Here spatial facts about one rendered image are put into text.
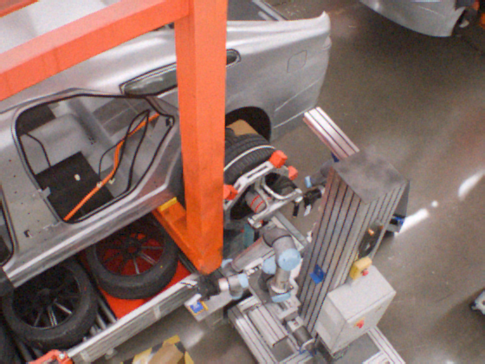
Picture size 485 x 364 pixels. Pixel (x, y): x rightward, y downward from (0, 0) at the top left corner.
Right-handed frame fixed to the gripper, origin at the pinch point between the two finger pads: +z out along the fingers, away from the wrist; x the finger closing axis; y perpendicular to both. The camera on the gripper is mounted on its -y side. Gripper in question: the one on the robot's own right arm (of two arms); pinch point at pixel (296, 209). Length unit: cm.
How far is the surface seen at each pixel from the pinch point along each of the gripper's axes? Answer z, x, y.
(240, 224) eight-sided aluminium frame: 29.4, -22.3, -18.9
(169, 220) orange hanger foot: 69, -52, -15
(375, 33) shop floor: -289, -169, -84
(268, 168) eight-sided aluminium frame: 9.7, -21.6, 28.9
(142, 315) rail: 118, -17, -48
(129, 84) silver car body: 74, -71, 100
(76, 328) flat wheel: 161, -29, -35
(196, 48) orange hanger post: 70, -9, 163
